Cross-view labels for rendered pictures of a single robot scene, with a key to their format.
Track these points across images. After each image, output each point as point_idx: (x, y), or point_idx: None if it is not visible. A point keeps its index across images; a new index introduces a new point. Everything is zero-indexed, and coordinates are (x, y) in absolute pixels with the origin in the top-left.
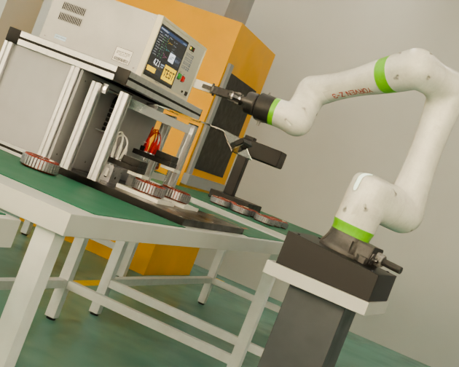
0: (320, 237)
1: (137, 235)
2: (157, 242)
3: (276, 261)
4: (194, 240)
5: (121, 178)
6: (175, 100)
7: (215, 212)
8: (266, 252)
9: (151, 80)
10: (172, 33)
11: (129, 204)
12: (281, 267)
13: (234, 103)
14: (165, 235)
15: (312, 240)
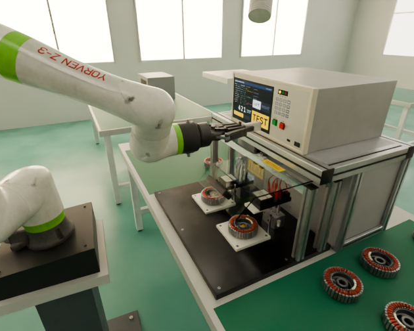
0: (84, 245)
1: (129, 169)
2: (135, 182)
3: (95, 220)
4: (149, 207)
5: (310, 228)
6: (261, 143)
7: None
8: None
9: (243, 123)
10: (248, 83)
11: (181, 184)
12: None
13: None
14: (137, 182)
15: (74, 214)
